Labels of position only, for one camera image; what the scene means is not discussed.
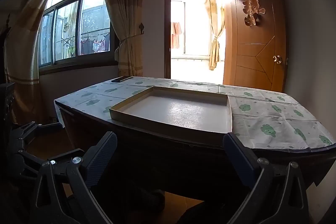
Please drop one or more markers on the tied yellow curtain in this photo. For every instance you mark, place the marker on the tied yellow curtain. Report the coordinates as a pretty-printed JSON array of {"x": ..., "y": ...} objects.
[{"x": 126, "y": 3}]

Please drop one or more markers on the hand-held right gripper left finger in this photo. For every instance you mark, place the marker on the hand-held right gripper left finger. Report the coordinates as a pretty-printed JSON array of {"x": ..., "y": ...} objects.
[{"x": 101, "y": 158}]

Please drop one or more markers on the wooden door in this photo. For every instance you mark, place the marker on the wooden door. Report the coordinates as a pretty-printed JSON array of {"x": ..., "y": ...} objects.
[{"x": 252, "y": 61}]

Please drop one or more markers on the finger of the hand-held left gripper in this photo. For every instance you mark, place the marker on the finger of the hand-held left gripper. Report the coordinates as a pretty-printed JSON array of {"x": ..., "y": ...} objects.
[
  {"x": 34, "y": 130},
  {"x": 31, "y": 158}
]

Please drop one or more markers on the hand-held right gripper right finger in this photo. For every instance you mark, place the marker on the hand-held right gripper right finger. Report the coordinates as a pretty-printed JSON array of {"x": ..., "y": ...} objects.
[{"x": 237, "y": 158}]

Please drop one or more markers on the black phone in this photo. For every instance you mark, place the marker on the black phone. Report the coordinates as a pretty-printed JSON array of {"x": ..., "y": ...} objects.
[{"x": 122, "y": 79}]

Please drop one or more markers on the shallow cardboard tray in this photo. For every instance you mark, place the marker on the shallow cardboard tray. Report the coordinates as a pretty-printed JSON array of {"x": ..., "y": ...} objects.
[{"x": 170, "y": 113}]

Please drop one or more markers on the hanging orange striped towel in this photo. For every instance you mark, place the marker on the hanging orange striped towel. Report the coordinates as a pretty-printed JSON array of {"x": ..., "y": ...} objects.
[{"x": 176, "y": 35}]

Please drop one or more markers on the wooden table with drawer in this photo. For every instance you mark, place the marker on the wooden table with drawer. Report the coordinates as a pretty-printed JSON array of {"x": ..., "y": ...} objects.
[{"x": 262, "y": 119}]

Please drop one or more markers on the balcony curtain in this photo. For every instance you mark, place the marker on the balcony curtain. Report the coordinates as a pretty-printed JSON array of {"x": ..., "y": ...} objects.
[{"x": 215, "y": 50}]

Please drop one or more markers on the gold paper door decoration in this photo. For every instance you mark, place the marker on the gold paper door decoration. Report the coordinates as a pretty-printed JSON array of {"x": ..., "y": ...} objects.
[{"x": 253, "y": 10}]

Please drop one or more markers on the brass door knob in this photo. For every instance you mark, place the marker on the brass door knob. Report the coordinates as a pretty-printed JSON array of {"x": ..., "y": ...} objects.
[{"x": 277, "y": 59}]

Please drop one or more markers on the hanging laundry outside window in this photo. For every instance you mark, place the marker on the hanging laundry outside window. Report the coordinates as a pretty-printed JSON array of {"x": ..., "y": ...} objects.
[{"x": 94, "y": 45}]

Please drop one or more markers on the dark curtain hook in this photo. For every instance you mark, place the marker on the dark curtain hook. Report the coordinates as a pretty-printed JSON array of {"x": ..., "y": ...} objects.
[{"x": 141, "y": 28}]

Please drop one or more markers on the sliding glass window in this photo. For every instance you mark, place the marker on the sliding glass window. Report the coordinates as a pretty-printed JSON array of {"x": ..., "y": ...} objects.
[{"x": 68, "y": 29}]

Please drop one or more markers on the dark wooden desk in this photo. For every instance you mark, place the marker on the dark wooden desk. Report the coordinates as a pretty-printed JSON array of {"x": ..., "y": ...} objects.
[{"x": 170, "y": 161}]

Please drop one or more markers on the striped yellow curtain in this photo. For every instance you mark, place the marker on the striped yellow curtain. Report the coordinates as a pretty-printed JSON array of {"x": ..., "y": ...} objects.
[{"x": 23, "y": 56}]

